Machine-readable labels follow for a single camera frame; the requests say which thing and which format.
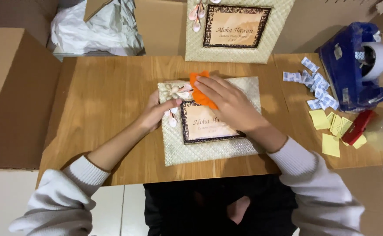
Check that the person's right hand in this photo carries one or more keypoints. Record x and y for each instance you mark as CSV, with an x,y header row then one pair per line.
x,y
230,105

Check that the person's left hand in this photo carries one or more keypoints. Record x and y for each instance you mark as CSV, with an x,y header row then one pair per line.
x,y
152,113

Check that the orange cleaning cloth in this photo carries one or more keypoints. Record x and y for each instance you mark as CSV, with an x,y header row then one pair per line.
x,y
200,96

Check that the woven photo frame with shells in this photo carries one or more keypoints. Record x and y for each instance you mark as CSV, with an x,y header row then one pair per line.
x,y
211,147
237,52

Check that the pile of blue-white packets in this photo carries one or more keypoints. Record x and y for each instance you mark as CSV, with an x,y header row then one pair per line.
x,y
319,88

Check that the crumpled white packing paper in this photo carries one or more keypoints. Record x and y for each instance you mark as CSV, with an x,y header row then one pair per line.
x,y
96,29

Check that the person's black trousers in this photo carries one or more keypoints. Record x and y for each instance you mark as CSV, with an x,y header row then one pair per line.
x,y
217,206

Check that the pile of yellow paper slips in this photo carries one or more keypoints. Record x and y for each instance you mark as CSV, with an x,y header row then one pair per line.
x,y
330,131

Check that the blue tape dispenser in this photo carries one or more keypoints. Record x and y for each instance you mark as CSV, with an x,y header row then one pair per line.
x,y
345,75

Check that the cardboard box with paper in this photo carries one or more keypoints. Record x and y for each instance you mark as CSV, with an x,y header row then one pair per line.
x,y
93,9

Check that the red tool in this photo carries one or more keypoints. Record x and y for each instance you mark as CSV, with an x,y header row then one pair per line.
x,y
357,127

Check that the large cardboard box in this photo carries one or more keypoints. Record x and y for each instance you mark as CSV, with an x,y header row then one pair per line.
x,y
11,98

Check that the white tape roll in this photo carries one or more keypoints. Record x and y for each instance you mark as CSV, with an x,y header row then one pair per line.
x,y
376,60

